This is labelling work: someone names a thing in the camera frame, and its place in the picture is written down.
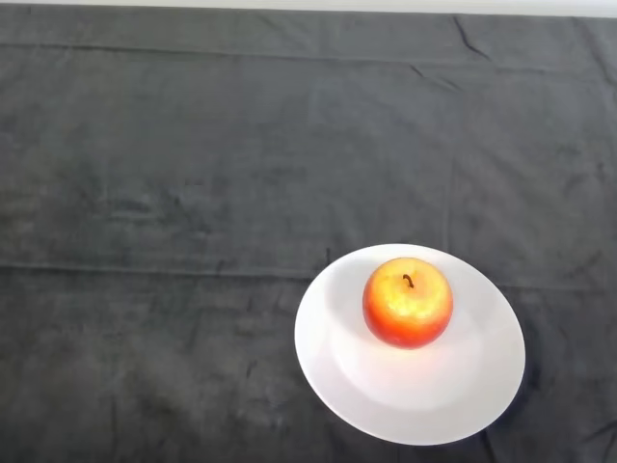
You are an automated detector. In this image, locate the white round plate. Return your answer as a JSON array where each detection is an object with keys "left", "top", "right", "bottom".
[{"left": 293, "top": 243, "right": 527, "bottom": 447}]

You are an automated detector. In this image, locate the red yellow apple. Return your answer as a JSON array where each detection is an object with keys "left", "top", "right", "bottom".
[{"left": 362, "top": 257, "right": 455, "bottom": 350}]

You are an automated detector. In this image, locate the black cloth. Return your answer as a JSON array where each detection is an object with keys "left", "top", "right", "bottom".
[{"left": 0, "top": 4, "right": 617, "bottom": 463}]

